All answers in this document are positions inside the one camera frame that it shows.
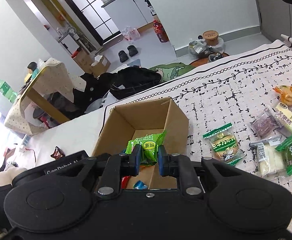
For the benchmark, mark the red oil bottle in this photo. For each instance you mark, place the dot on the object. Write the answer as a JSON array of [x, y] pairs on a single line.
[[160, 32]]

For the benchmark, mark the small cardboard box with tissue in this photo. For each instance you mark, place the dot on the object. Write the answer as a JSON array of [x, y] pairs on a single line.
[[100, 65]]

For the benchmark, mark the white kitchen cabinet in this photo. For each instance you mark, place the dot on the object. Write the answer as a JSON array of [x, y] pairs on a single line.
[[128, 13]]

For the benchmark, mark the green white biscuit pack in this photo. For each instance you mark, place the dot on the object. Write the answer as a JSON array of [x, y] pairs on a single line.
[[225, 145]]

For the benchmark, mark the white barcode cake pack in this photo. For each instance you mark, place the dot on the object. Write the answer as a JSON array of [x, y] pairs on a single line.
[[270, 162]]

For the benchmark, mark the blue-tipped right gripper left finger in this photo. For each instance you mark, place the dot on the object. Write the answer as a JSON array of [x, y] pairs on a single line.
[[114, 169]]

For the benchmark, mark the white black patterned cloth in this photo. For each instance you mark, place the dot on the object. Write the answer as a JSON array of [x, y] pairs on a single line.
[[233, 90]]

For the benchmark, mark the doll figure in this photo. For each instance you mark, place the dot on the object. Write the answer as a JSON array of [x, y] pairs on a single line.
[[32, 71]]

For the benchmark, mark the clear plastic bag of items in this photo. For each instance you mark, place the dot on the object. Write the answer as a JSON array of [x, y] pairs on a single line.
[[197, 47]]

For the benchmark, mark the green soda bottle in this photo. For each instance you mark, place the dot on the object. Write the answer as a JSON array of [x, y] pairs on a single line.
[[7, 91]]

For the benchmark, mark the brown lidded jar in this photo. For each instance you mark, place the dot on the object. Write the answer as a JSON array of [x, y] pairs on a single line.
[[211, 37]]

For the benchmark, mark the black clothes pile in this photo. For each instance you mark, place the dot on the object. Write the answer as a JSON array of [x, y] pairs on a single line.
[[96, 88]]

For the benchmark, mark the black bag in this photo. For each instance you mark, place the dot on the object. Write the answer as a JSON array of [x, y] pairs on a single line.
[[133, 80]]

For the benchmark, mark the bright green candy packet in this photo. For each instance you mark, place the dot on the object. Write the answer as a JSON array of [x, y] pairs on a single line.
[[149, 147]]

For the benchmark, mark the blueberry cream cake pack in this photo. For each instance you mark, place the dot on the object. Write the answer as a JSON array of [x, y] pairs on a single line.
[[284, 116]]

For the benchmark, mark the purple snack packet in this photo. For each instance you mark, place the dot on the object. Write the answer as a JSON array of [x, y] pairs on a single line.
[[265, 123]]

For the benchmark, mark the green dinosaur rug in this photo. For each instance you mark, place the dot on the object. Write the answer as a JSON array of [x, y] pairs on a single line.
[[172, 70]]

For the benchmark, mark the red candy packet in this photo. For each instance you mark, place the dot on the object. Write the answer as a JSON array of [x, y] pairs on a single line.
[[125, 182]]

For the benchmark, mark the brown hair claw clip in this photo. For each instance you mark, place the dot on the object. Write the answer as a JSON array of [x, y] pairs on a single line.
[[57, 154]]

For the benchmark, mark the pink water bottle pack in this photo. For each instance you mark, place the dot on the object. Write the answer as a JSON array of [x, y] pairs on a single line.
[[130, 33]]

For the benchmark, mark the black framed glass door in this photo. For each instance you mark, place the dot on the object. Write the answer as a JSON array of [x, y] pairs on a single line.
[[95, 18]]

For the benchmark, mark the blue candy packet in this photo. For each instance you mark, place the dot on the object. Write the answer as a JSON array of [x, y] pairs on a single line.
[[139, 185]]

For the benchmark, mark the cream dotted tablecloth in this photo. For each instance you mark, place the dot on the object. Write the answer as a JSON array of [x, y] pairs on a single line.
[[15, 119]]

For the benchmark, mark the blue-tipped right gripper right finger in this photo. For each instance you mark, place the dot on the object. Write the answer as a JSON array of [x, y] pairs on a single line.
[[181, 168]]

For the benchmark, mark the wooden table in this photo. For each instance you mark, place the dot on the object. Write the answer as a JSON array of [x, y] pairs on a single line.
[[51, 78]]

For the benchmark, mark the brown cardboard box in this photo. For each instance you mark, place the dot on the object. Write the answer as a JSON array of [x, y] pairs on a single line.
[[137, 120]]

